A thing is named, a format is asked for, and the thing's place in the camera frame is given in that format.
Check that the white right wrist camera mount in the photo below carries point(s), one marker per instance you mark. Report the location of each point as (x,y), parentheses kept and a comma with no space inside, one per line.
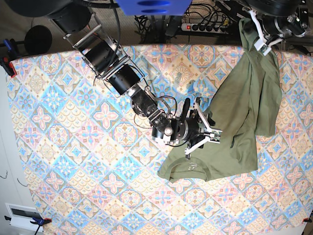
(214,135)

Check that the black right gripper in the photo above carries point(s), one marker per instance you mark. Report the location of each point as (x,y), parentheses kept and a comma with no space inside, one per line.
(196,129)

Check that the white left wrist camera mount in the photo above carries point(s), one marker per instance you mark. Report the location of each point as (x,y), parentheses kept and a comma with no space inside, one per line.
(263,44)

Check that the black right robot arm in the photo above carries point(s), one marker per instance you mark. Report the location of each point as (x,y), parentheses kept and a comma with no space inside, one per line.
(111,64)

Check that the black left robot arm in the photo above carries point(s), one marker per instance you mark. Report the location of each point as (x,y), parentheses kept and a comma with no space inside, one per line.
(280,18)

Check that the blue orange clamp lower left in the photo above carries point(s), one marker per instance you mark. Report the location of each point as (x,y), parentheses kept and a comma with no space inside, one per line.
(40,222)

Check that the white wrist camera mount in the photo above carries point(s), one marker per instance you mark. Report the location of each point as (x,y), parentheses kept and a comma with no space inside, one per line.
(214,135)
(263,44)

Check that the orange clamp lower right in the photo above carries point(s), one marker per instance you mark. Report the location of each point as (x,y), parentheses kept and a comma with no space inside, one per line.
(307,220)

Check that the olive green t-shirt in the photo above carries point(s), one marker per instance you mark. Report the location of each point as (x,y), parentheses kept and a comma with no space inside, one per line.
(245,106)

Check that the white power strip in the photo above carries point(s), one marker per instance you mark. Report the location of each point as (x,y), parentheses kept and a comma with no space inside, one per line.
(189,27)

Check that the colourful patterned tablecloth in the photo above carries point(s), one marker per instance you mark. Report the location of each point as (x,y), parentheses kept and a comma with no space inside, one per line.
(91,166)

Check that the black round stool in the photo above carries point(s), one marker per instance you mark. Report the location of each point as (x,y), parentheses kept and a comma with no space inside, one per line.
(38,40)

